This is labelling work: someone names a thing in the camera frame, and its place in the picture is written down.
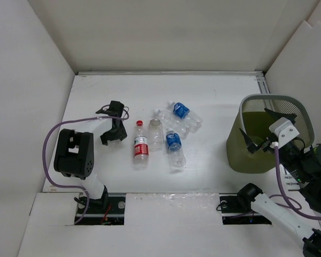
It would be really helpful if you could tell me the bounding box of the clear white cap bottle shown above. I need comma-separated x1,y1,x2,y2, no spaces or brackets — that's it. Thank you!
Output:
154,108,190,138

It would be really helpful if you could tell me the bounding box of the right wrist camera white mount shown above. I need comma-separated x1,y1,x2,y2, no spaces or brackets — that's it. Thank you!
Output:
269,117,300,149

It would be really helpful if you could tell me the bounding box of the blue label bottle far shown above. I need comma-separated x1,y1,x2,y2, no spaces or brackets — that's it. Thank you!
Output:
167,101,203,132

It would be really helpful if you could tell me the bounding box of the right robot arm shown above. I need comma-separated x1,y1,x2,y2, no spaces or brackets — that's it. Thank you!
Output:
227,108,321,256

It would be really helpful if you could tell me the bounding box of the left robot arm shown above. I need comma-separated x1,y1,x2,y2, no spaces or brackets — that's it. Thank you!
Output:
53,101,129,213

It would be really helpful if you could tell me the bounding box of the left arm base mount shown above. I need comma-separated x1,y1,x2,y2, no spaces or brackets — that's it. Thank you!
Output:
76,194,126,226

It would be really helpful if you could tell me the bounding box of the blue label bottle near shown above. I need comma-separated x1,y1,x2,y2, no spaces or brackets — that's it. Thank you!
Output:
166,130,186,168

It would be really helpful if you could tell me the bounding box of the clear capless bottle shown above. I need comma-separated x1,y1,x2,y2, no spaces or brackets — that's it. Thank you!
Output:
148,119,164,151

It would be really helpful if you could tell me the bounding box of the blue label bottle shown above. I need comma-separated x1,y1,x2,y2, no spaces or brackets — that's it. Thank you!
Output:
167,101,203,132
166,130,186,168

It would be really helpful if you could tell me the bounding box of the green mesh waste bin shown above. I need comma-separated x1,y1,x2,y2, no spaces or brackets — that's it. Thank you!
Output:
226,94,315,173

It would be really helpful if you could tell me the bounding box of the black label small bottle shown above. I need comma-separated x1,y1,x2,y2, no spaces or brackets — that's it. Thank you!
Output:
107,140,123,149

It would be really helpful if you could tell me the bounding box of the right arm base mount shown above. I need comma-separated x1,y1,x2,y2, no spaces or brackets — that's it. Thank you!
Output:
216,194,272,225

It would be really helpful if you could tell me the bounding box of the red label water bottle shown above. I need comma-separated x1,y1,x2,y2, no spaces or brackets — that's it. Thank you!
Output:
134,120,149,169

